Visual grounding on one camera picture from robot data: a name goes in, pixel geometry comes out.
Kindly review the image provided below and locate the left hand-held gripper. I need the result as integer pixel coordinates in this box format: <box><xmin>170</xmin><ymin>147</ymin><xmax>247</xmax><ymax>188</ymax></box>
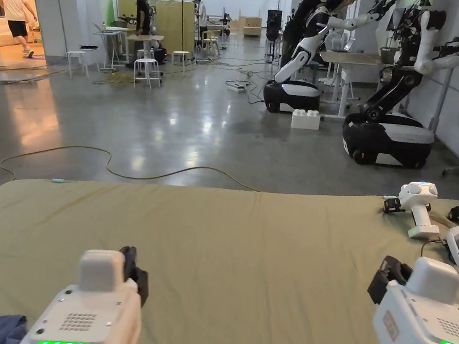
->
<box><xmin>0</xmin><ymin>243</ymin><xmax>156</xmax><ymax>344</ymax></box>

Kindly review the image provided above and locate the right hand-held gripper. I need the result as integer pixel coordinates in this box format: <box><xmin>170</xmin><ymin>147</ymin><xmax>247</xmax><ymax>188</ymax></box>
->
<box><xmin>363</xmin><ymin>247</ymin><xmax>459</xmax><ymax>344</ymax></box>

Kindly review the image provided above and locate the bed with beige sheet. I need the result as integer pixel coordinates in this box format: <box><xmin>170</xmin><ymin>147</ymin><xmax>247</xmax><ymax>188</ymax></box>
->
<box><xmin>0</xmin><ymin>129</ymin><xmax>459</xmax><ymax>344</ymax></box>

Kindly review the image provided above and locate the white and black wheeled robot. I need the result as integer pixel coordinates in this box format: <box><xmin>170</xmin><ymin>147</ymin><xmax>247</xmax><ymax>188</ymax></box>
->
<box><xmin>325</xmin><ymin>0</ymin><xmax>459</xmax><ymax>178</ymax></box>
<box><xmin>253</xmin><ymin>0</ymin><xmax>414</xmax><ymax>116</ymax></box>

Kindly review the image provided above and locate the white plastic block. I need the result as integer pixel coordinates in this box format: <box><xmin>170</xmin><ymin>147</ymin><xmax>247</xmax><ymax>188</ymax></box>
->
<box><xmin>290</xmin><ymin>105</ymin><xmax>323</xmax><ymax>134</ymax></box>

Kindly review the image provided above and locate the wooden top desk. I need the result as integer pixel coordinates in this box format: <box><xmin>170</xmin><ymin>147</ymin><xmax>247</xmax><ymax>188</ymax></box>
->
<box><xmin>314</xmin><ymin>44</ymin><xmax>390</xmax><ymax>121</ymax></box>

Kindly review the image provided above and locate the white round stool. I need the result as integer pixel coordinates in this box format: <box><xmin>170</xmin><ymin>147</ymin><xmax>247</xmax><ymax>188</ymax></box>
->
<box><xmin>66</xmin><ymin>48</ymin><xmax>91</xmax><ymax>79</ymax></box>
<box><xmin>131</xmin><ymin>56</ymin><xmax>164</xmax><ymax>91</ymax></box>
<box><xmin>170</xmin><ymin>48</ymin><xmax>195</xmax><ymax>77</ymax></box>

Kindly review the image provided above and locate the white power strip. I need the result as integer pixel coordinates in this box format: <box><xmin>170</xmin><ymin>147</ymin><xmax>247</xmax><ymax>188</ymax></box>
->
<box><xmin>225</xmin><ymin>79</ymin><xmax>247</xmax><ymax>95</ymax></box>

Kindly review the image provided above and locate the white table with clutter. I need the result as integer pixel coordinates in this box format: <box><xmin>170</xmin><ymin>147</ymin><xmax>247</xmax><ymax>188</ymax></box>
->
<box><xmin>91</xmin><ymin>18</ymin><xmax>132</xmax><ymax>73</ymax></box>

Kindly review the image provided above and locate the round wooden top table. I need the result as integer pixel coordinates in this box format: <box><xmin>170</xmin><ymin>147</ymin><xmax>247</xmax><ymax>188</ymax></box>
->
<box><xmin>126</xmin><ymin>32</ymin><xmax>168</xmax><ymax>65</ymax></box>

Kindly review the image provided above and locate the wooden stool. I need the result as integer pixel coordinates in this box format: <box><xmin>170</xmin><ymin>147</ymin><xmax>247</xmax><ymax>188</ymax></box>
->
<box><xmin>199</xmin><ymin>30</ymin><xmax>222</xmax><ymax>57</ymax></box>

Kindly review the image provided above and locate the black box on stand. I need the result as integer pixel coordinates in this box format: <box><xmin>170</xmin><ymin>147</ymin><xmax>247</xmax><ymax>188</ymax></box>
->
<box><xmin>263</xmin><ymin>8</ymin><xmax>289</xmax><ymax>64</ymax></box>

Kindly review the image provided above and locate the black cable on bed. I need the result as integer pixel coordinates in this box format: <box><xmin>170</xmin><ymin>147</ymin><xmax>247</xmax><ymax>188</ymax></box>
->
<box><xmin>419</xmin><ymin>237</ymin><xmax>449</xmax><ymax>260</ymax></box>

